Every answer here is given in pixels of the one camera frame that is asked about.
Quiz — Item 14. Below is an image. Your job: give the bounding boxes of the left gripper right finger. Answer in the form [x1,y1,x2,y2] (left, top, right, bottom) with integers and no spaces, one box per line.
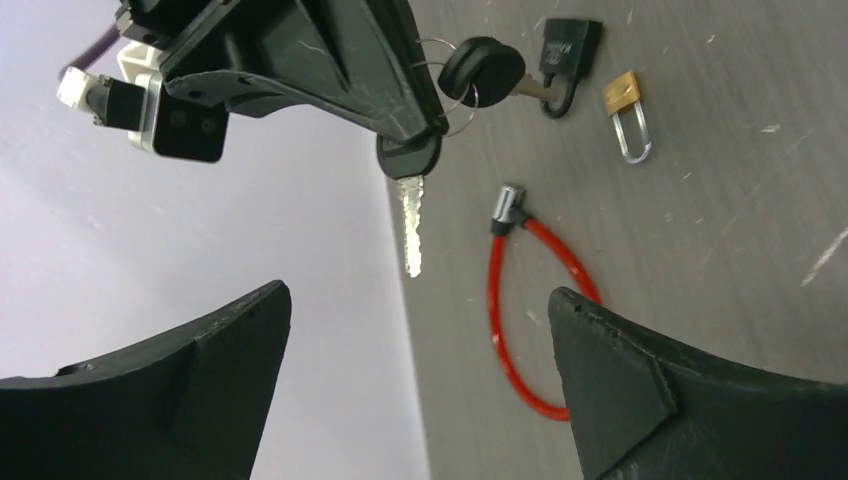
[548,287,847,479]

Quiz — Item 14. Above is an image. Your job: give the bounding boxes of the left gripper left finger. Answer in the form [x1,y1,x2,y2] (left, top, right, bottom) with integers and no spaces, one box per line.
[1,280,292,479]

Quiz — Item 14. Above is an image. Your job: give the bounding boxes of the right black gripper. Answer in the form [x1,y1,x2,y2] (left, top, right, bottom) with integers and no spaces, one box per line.
[115,0,448,143]

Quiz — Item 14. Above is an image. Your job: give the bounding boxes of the black-headed key bunch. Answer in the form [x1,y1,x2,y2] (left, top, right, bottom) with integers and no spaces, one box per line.
[377,36,561,278]

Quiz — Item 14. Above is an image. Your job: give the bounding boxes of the black padlock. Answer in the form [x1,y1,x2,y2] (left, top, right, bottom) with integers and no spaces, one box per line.
[539,18,604,120]

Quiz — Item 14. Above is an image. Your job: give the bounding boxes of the brass padlock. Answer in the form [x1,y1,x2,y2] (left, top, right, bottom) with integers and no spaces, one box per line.
[602,70,652,165]

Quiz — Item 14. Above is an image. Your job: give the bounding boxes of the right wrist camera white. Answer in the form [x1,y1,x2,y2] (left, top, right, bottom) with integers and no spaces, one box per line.
[57,41,229,163]

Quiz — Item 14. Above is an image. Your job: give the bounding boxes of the red cable lock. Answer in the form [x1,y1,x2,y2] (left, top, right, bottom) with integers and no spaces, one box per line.
[486,183,604,423]

